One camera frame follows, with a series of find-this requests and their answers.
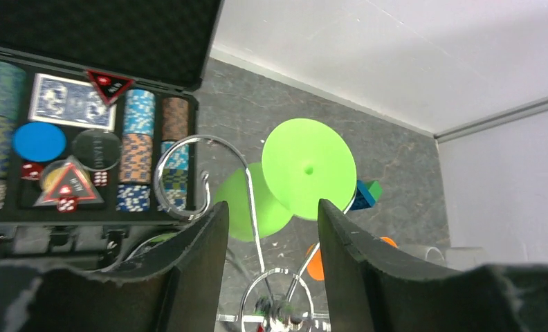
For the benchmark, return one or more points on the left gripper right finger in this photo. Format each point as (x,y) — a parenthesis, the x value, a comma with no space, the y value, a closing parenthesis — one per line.
(373,286)

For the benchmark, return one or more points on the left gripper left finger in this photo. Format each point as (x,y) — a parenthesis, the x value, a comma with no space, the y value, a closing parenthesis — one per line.
(175,286)

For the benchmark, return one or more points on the orange plastic wine glass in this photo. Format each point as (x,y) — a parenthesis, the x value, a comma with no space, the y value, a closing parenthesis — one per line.
(315,268)

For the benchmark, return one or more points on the green plastic wine glass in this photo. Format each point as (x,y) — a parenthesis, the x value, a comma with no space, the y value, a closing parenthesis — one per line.
(303,161)

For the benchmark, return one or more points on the chrome wine glass rack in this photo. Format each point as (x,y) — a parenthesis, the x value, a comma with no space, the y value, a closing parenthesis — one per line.
(258,304)

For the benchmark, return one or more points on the blue toy brick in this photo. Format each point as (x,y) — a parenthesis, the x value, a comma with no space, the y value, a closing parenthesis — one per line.
(363,198)

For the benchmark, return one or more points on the green toy brick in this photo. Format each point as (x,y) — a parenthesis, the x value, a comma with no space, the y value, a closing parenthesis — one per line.
(375,189)

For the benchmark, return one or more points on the triangular dealer marker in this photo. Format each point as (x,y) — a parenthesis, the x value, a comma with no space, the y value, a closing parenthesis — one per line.
(70,186)

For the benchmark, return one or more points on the clear round dealer button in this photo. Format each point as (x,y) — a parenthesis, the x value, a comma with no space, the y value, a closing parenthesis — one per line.
(97,150)

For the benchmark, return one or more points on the black foam-lined case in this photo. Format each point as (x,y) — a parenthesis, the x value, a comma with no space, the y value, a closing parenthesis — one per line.
(164,46)

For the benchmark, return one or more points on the blue round chip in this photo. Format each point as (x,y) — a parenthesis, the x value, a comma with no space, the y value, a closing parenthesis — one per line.
(39,141)

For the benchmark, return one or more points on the black red triangle marker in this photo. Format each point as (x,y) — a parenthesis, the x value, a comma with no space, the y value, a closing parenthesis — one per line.
(109,86)

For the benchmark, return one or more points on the playing card deck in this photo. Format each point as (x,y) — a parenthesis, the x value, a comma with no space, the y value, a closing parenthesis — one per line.
(63,101)

